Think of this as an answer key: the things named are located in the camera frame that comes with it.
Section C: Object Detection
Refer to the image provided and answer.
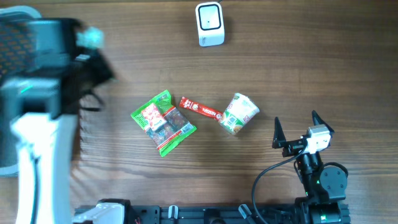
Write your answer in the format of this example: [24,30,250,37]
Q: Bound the white barcode scanner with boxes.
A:
[195,1,225,47]

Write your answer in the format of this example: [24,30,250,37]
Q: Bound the right camera cable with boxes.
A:
[251,146,309,218]

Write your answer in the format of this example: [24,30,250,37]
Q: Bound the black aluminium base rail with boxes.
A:
[72,198,351,224]

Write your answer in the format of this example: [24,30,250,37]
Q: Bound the teal snack wrapper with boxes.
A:
[76,27,104,49]

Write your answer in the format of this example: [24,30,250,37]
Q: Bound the green candy bag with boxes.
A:
[131,90,197,157]

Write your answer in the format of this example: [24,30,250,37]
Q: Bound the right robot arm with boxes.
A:
[272,111,351,224]

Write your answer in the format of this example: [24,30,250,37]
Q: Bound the cup noodles container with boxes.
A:
[218,93,260,134]

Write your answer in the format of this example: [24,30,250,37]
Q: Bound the red Nescafe stick sachet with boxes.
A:
[179,96,222,121]

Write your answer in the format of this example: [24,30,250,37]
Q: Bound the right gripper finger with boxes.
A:
[272,117,287,149]
[312,110,335,134]

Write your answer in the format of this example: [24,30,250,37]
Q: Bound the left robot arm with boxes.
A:
[1,18,114,223]

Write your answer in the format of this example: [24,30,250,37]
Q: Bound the grey plastic mesh basket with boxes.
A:
[1,6,42,177]

